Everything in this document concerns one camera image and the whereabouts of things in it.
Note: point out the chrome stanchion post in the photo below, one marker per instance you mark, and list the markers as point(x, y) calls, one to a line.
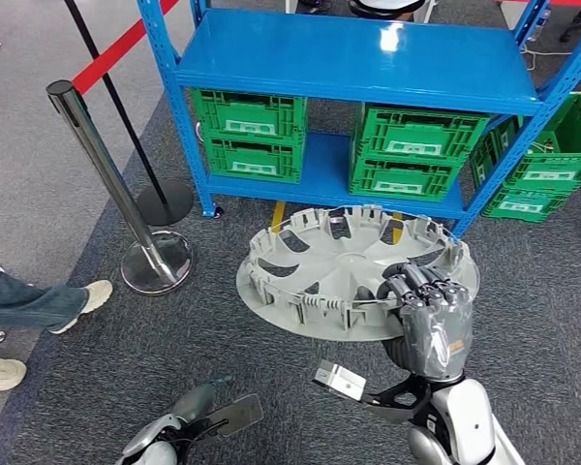
point(101, 167)

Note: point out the clear water bottle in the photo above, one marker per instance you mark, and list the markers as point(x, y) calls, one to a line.
point(540, 25)

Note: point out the black office chair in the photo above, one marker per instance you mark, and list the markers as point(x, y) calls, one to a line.
point(578, 22)

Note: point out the blue metal shelf rack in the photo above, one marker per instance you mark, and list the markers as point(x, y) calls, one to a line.
point(344, 58)

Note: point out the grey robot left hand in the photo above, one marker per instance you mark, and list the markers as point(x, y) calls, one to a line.
point(193, 401)

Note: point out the red barrier belt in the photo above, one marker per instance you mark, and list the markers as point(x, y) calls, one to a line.
point(576, 3)
point(107, 61)

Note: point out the black stanchion pole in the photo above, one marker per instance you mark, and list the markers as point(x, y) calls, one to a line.
point(167, 205)

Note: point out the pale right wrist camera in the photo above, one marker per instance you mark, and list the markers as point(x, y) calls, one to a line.
point(341, 380)

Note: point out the white desk panel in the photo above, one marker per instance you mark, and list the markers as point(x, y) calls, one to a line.
point(510, 13)

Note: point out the green plastic crate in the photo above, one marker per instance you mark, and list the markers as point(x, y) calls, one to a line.
point(522, 205)
point(247, 109)
point(402, 176)
point(566, 138)
point(416, 131)
point(252, 154)

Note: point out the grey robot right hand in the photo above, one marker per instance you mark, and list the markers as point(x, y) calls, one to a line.
point(436, 340)

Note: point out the grey plastic wheel cover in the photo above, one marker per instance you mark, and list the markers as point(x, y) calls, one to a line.
point(339, 263)

